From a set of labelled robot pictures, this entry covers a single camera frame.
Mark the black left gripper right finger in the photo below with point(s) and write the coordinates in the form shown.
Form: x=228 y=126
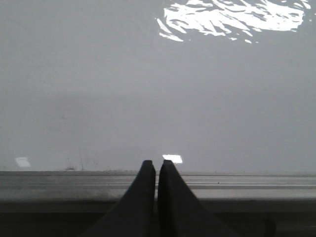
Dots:
x=180 y=212

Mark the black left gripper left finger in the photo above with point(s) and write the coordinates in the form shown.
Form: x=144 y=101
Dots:
x=131 y=216

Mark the white whiteboard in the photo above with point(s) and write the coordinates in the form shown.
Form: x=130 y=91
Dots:
x=215 y=85

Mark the aluminium whiteboard frame rail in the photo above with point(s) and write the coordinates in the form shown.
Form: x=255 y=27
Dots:
x=93 y=192

